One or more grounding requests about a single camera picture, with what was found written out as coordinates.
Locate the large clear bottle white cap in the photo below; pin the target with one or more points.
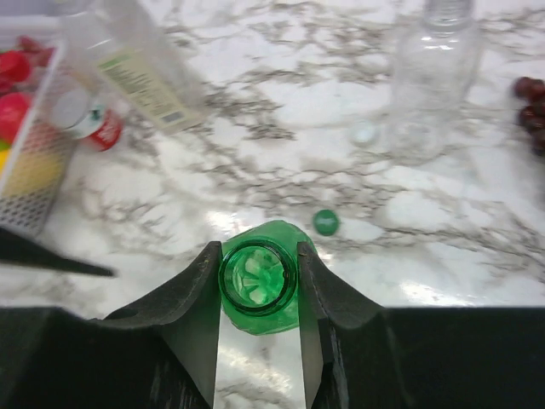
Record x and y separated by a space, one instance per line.
120 44

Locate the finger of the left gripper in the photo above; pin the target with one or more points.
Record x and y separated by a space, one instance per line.
18 250

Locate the white plastic basket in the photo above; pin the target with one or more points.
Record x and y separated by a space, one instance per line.
37 161

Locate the red dragon fruit toy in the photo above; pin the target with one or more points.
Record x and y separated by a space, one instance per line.
15 68

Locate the small bottle red cap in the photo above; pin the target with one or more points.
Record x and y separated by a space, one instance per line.
87 118

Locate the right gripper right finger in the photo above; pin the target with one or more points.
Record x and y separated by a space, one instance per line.
358 354

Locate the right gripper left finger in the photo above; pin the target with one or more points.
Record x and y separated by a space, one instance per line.
160 351

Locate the red grape bunch on table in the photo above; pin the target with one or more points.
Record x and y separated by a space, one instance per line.
531 117

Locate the green bottle cap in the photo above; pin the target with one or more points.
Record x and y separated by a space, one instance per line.
326 222

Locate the clear plastic water bottle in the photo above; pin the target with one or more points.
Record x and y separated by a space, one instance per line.
434 65

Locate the red apple toy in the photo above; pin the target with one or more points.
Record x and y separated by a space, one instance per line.
14 107

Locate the blue white bottle cap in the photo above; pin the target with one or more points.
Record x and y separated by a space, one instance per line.
363 133

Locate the small green bottle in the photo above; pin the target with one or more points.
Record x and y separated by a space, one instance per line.
259 276

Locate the yellow lemon toy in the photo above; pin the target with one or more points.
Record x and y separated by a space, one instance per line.
4 153

